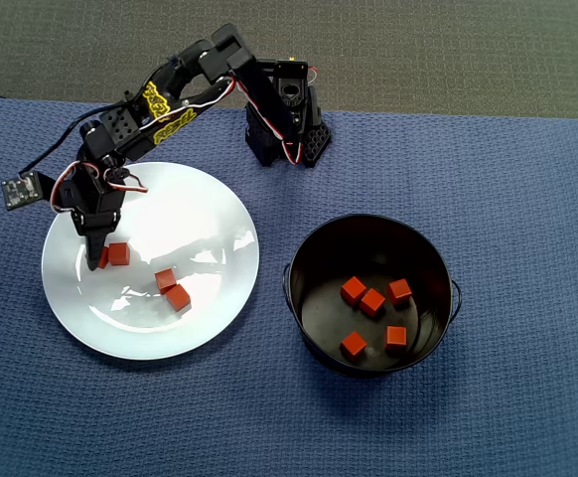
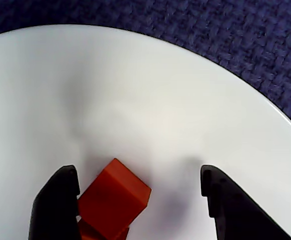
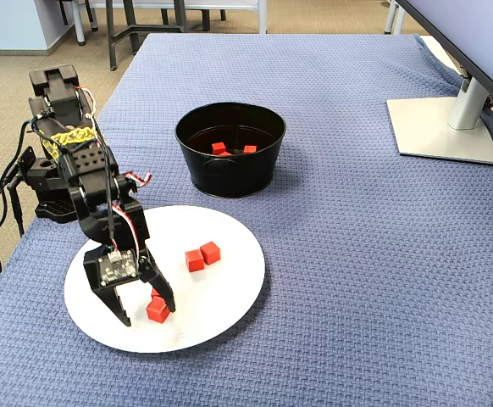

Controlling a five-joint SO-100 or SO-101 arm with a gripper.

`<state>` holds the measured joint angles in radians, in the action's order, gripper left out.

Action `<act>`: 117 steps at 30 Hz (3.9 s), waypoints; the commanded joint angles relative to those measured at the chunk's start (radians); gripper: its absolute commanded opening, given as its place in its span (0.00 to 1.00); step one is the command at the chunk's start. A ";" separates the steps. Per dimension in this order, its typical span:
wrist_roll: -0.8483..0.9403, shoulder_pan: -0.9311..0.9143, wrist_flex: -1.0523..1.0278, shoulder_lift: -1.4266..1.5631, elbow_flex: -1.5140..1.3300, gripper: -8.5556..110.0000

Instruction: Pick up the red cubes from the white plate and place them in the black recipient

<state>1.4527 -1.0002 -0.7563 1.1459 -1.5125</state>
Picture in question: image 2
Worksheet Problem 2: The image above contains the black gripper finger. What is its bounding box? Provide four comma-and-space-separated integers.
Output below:
200, 164, 291, 240
28, 163, 82, 240

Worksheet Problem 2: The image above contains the small red cube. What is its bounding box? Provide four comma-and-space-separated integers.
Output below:
77, 157, 153, 237
76, 217, 131, 240

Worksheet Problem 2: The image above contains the white round plate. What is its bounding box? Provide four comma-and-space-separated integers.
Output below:
0, 23, 291, 240

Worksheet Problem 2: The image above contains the blue woven cloth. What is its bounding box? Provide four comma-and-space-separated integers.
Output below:
0, 0, 291, 141

